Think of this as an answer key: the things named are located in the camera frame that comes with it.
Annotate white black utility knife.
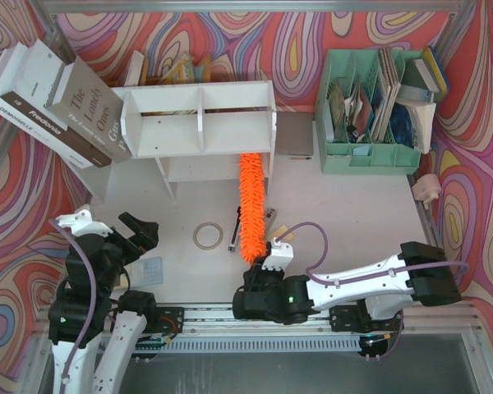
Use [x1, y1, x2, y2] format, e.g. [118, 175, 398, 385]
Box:
[228, 206, 241, 253]

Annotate orange microfiber duster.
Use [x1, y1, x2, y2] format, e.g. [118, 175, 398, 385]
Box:
[239, 153, 266, 265]

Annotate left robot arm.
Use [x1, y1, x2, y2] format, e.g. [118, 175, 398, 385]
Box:
[48, 207, 159, 393]

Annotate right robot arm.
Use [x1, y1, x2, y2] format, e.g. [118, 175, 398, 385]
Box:
[232, 240, 467, 325]

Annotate white wooden bookshelf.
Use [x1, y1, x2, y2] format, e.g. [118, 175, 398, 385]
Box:
[70, 80, 277, 201]

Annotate yellow blue calculator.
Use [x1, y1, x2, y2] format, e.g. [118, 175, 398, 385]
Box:
[127, 257, 164, 287]

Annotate masking tape roll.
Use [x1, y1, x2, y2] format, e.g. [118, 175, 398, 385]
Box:
[192, 222, 223, 250]

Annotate yellow sticky note pad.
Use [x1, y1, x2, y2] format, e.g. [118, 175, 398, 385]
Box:
[266, 225, 294, 242]

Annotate brown Lonely Ones book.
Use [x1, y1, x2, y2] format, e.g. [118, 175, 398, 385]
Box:
[48, 57, 131, 163]

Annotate books behind shelf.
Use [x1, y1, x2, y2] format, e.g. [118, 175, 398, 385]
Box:
[116, 51, 211, 86]

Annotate white brown Fredonia book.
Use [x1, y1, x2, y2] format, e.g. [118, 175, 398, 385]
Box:
[0, 39, 111, 168]

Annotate pink pig figurine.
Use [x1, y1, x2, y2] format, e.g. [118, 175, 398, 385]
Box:
[412, 174, 441, 209]

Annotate green desk organizer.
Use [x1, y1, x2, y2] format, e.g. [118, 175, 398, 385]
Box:
[315, 47, 421, 175]

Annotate open white paperback book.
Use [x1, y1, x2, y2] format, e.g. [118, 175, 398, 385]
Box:
[396, 98, 436, 154]

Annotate grey blue yellow books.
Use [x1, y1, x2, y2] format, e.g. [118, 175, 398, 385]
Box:
[401, 46, 449, 104]

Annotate white camera on left wrist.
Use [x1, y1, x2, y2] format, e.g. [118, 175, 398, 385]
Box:
[56, 205, 113, 237]

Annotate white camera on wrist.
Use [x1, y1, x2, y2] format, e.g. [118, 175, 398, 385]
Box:
[261, 238, 294, 272]
[56, 205, 113, 237]

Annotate aluminium rail with mounts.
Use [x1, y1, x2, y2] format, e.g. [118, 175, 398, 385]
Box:
[36, 301, 481, 337]

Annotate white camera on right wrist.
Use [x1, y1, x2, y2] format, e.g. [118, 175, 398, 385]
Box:
[261, 238, 294, 272]

